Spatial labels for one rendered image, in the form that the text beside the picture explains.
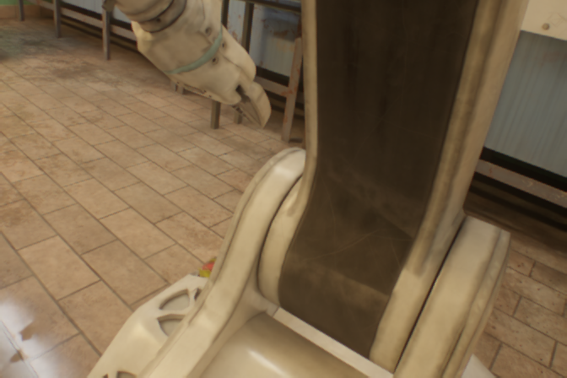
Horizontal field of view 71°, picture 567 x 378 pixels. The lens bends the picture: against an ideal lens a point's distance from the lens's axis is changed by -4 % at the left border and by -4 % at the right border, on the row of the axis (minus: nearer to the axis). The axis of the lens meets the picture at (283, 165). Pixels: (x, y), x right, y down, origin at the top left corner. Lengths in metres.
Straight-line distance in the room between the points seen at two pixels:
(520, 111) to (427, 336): 1.35
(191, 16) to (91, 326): 0.84
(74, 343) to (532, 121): 1.50
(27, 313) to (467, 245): 1.01
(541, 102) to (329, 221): 1.33
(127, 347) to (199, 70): 0.36
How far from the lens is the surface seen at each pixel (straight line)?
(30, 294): 1.20
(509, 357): 1.26
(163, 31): 0.40
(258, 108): 0.51
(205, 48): 0.42
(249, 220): 0.37
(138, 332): 0.59
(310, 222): 0.35
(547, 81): 1.60
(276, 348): 0.41
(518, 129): 1.64
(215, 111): 2.06
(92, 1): 3.48
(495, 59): 0.25
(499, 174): 1.68
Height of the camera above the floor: 0.80
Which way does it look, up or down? 26 degrees down
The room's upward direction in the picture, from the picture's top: 9 degrees clockwise
